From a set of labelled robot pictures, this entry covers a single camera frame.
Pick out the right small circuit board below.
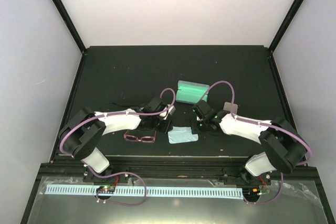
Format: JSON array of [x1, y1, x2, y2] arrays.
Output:
[[243, 188, 263, 197]]

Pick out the light blue cleaning cloth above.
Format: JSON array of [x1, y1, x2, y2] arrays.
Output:
[[168, 126, 198, 144]]

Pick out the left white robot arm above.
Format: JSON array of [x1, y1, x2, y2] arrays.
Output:
[[58, 97, 175, 182]]

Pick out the black frame post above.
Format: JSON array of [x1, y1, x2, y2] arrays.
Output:
[[52, 0, 86, 53], [268, 0, 321, 52]]

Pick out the blue fuzzy glasses case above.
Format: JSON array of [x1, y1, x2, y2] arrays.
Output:
[[176, 80, 209, 104]]

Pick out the right black frame post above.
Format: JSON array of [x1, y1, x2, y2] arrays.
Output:
[[268, 0, 321, 52]]

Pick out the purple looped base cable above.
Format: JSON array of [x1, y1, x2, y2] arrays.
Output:
[[86, 166, 150, 206]]

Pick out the pink framed sunglasses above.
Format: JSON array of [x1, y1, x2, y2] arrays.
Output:
[[123, 130, 156, 143]]

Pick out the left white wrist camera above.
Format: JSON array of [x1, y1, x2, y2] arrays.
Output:
[[159, 104, 176, 120]]

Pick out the left black frame post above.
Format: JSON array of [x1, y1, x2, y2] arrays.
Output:
[[52, 0, 86, 53]]

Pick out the white slotted cable duct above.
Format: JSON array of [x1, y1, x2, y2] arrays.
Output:
[[45, 185, 244, 200]]

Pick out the grey fuzzy glasses case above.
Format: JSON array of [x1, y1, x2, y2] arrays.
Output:
[[223, 102, 238, 118]]

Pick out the left green circuit board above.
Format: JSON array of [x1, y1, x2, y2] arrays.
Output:
[[96, 185, 116, 194]]

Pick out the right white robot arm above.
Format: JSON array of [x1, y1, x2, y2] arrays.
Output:
[[192, 100, 309, 184]]

